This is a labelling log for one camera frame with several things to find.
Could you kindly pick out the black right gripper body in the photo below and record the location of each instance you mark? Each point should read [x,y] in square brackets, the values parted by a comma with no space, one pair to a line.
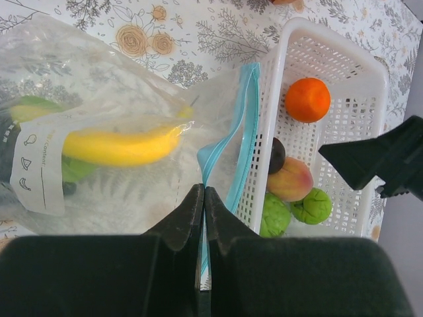
[402,184]

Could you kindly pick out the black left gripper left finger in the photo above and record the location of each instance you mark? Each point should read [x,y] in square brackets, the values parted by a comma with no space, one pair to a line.
[149,274]

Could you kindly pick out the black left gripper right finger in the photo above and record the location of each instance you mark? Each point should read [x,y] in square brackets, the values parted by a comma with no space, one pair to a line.
[256,276]

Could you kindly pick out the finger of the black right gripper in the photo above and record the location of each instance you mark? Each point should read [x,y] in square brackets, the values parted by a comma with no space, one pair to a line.
[396,152]

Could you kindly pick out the yellow banana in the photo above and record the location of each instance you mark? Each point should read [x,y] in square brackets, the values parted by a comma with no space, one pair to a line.
[145,139]

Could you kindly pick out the clear zip top bag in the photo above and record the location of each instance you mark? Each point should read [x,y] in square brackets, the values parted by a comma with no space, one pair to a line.
[99,86]

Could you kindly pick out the dark grape bunch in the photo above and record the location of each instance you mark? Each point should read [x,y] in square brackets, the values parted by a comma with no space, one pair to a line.
[9,133]

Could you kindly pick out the green starfruit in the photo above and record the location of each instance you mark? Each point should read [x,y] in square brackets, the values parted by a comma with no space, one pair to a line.
[28,108]

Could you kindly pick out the green cabbage ball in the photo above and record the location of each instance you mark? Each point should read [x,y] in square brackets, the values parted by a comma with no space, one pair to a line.
[313,209]
[275,217]

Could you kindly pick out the white plastic perforated basket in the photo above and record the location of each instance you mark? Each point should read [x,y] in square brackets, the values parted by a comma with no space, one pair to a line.
[358,86]

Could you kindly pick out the peach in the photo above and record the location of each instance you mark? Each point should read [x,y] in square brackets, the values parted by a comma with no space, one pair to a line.
[292,183]

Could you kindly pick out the orange mandarin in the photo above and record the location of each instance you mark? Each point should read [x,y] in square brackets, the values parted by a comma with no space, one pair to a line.
[308,100]

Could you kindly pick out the dark mangosteen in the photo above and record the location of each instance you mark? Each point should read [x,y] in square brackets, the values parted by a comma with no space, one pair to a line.
[277,157]

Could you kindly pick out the orange plastic tub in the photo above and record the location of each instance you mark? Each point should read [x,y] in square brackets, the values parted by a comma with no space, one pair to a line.
[282,2]

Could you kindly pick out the floral tablecloth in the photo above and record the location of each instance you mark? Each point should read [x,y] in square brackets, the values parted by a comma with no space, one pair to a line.
[188,42]

